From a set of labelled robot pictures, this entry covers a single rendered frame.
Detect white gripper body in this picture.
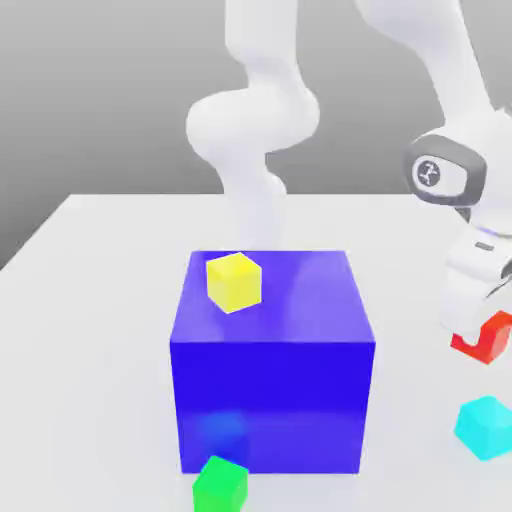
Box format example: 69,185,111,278
437,264,512,346

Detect small cyan cube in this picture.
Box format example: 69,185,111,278
453,394,512,462

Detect small red cube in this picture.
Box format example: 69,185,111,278
450,310,512,366

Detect small yellow cube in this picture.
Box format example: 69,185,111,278
205,251,264,315

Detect small green cube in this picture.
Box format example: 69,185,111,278
191,454,250,512

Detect large blue box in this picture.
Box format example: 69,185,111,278
169,249,376,476

